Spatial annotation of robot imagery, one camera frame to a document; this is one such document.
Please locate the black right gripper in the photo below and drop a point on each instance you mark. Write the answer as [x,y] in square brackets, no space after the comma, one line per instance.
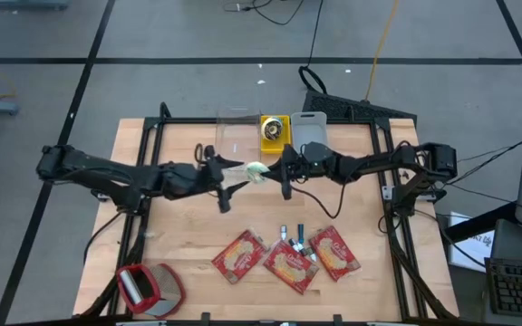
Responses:
[320,171]

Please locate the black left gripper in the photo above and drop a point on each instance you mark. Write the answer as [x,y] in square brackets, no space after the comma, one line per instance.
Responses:
[209,181]

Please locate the cream and green tape roll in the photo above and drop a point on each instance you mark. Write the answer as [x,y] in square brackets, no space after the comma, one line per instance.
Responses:
[257,172]

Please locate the cream tape roll dark core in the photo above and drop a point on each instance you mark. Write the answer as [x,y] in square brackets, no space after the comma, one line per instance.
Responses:
[273,129]

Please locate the dark blue marker pen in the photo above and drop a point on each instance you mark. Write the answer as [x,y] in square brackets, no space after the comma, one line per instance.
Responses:
[301,233]

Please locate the red plastic-wrapped packet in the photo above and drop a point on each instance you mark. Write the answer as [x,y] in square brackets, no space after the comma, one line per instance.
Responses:
[334,253]
[291,267]
[239,256]

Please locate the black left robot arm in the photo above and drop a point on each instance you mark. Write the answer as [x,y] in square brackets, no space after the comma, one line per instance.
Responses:
[89,165]

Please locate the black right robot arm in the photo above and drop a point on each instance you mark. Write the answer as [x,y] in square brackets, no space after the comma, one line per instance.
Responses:
[379,163]

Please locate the yellow plastic basket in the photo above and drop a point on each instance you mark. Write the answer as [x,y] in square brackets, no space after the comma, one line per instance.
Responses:
[275,147]

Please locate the clear plastic bin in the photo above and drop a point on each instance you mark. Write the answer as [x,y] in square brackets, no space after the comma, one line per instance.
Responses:
[238,136]

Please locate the white plastic bin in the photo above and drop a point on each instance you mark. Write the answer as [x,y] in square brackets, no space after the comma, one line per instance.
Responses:
[308,131]

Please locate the black perforated panel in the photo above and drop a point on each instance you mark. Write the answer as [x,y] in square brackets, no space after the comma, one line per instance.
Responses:
[347,108]

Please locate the red mesh desk organizer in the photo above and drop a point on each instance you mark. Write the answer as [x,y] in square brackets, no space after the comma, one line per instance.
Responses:
[166,285]

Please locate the silver cylinder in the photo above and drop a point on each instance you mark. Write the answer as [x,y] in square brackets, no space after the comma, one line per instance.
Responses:
[131,286]

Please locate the dark desk bar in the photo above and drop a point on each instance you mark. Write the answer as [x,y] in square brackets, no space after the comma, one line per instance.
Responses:
[478,224]

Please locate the white paper sheet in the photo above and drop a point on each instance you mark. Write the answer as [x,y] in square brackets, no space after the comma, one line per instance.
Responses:
[474,249]

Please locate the black keyboard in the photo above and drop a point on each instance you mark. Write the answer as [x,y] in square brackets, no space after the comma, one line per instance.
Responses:
[521,287]

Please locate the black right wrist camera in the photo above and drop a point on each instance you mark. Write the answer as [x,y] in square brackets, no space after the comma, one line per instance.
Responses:
[319,152]

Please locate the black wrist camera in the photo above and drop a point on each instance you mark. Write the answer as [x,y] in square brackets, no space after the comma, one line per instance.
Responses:
[319,152]
[183,173]

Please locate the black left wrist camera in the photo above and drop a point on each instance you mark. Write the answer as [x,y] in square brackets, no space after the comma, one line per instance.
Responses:
[183,173]

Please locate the black aluminium table frame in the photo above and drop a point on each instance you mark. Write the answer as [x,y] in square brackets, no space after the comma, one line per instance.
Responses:
[188,121]

